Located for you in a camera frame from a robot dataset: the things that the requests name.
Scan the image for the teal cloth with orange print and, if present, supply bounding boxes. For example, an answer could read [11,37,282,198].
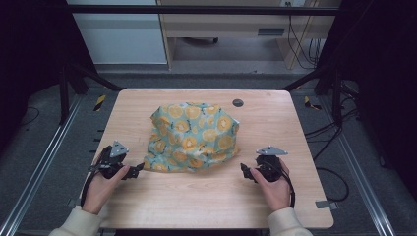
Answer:
[143,101,242,174]

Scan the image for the right hand-held gripper black cable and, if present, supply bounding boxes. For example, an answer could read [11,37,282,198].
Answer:
[274,160,297,209]

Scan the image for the person's left hand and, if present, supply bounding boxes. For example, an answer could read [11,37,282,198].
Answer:
[81,156,132,216]

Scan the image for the black metal stand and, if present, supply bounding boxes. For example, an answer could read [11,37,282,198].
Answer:
[58,61,128,126]
[276,64,345,128]

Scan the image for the hand-held gripper black cable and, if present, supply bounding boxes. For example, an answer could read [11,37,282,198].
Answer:
[274,160,297,209]
[80,163,109,208]

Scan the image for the black curtain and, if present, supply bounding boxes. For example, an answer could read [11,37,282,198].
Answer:
[0,0,99,155]
[316,0,417,198]

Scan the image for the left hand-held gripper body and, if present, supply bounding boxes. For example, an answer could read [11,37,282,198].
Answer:
[88,141,140,181]

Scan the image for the black horizontal frame bar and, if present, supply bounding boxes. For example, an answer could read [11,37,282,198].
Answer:
[64,4,340,17]

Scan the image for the aluminium floor rail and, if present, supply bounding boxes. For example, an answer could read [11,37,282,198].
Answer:
[0,93,85,236]
[318,94,398,236]

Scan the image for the white cabinet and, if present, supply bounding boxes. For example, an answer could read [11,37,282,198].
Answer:
[66,0,168,66]

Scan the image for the person's right hand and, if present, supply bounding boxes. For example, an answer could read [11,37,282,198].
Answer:
[249,158,293,213]

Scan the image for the yellow and black tape strip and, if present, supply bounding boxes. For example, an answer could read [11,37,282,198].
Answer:
[93,93,108,113]
[303,95,323,111]

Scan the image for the black floor cables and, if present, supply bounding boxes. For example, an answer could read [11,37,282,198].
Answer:
[304,80,360,204]

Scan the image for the black hanging desk cables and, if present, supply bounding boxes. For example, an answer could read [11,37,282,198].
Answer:
[285,1,325,71]

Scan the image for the left hand-held gripper black cable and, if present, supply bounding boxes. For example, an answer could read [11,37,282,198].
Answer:
[80,163,109,208]

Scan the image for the thin black floor cable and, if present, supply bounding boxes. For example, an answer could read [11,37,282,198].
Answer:
[19,105,41,128]

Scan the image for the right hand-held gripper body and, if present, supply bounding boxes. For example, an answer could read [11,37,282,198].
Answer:
[250,145,289,183]

